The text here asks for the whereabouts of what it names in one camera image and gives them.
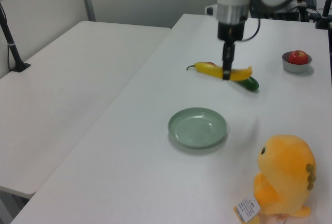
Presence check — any green cucumber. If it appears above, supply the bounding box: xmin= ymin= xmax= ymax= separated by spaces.
xmin=237 ymin=76 xmax=259 ymax=92

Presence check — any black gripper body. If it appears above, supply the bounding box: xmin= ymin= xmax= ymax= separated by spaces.
xmin=217 ymin=21 xmax=246 ymax=45

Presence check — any white side table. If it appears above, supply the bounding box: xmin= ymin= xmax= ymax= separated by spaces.
xmin=0 ymin=21 xmax=172 ymax=199

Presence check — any red apple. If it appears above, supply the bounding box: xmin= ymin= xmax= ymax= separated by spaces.
xmin=287 ymin=50 xmax=309 ymax=65

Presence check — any white paper toy tag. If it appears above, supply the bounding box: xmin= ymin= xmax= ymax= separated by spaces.
xmin=233 ymin=192 xmax=261 ymax=223

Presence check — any yellow banana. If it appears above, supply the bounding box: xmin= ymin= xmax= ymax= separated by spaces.
xmin=194 ymin=61 xmax=253 ymax=82

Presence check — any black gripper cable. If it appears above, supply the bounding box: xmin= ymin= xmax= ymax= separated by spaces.
xmin=240 ymin=0 xmax=261 ymax=42

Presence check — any small metal bowl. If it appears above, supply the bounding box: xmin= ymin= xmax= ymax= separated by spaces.
xmin=282 ymin=51 xmax=312 ymax=74

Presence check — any black stand with white band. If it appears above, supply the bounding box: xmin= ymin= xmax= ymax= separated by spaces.
xmin=315 ymin=0 xmax=332 ymax=30

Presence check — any orange plush toy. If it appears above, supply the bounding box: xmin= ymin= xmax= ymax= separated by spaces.
xmin=253 ymin=134 xmax=317 ymax=222

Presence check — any green plastic plate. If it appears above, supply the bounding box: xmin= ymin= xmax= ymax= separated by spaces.
xmin=168 ymin=107 xmax=228 ymax=149

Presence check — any black pole stand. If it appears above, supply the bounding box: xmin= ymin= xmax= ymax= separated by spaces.
xmin=0 ymin=2 xmax=31 ymax=73

